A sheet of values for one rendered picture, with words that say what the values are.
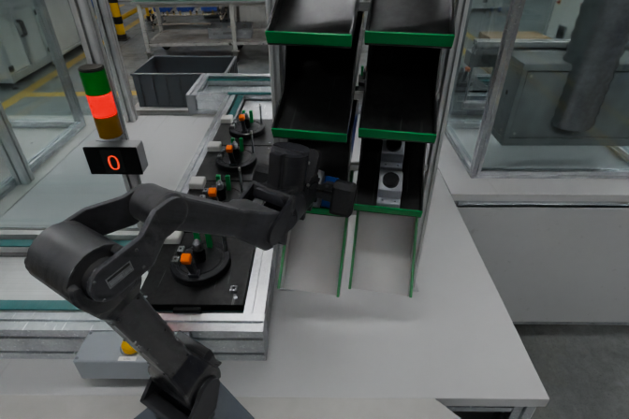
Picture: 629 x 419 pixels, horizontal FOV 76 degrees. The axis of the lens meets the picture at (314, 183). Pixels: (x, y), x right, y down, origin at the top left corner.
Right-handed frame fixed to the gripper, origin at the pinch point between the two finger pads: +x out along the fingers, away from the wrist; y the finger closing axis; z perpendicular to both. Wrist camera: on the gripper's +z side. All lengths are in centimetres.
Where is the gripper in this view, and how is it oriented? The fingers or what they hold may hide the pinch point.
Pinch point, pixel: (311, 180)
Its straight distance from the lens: 76.3
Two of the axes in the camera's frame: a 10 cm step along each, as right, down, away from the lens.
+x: 2.8, -3.0, 9.1
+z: 1.2, -9.3, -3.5
